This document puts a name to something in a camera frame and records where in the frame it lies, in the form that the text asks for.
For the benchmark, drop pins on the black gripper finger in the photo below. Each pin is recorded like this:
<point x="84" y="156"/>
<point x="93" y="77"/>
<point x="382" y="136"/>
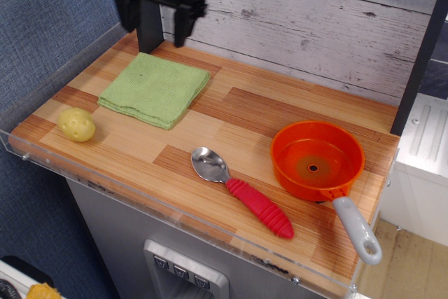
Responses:
<point x="184" y="21"/>
<point x="129" y="13"/>

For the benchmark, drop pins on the green towel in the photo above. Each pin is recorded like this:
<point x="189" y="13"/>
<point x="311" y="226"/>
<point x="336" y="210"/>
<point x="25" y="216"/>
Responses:
<point x="154" y="90"/>

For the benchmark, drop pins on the yellow toy potato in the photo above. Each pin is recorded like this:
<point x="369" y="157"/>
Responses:
<point x="77" y="124"/>

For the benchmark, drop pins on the grey toy fridge cabinet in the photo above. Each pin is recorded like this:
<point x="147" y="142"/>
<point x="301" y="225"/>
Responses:
<point x="119" y="231"/>

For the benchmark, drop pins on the silver dispenser button panel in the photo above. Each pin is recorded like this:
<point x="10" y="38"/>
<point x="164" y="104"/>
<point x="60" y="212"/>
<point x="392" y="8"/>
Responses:
<point x="175" y="275"/>

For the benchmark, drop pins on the clear acrylic table guard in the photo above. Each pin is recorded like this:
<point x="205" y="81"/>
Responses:
<point x="263" y="76"/>

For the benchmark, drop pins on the white toy sink unit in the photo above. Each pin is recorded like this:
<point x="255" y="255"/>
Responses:
<point x="415" y="195"/>

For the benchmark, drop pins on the black and yellow floor object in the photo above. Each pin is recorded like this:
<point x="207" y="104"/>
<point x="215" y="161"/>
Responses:
<point x="18" y="277"/>

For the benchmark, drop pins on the dark left shelf post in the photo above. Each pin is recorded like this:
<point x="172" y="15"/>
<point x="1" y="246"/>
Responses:
<point x="149" y="32"/>

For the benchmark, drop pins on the dark shelf post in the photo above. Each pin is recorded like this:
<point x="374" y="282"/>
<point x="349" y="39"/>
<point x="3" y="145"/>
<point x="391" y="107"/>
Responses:
<point x="424" y="54"/>
<point x="149" y="32"/>

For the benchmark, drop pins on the metal spoon red handle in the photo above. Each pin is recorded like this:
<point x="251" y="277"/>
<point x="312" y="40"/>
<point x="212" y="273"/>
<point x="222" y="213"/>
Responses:
<point x="211" y="167"/>

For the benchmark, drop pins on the orange toy pot grey handle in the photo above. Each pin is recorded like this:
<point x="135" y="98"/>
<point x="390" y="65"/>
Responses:
<point x="319" y="161"/>

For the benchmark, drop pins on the dark right shelf post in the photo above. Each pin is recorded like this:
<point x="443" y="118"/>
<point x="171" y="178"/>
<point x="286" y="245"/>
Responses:
<point x="424" y="54"/>

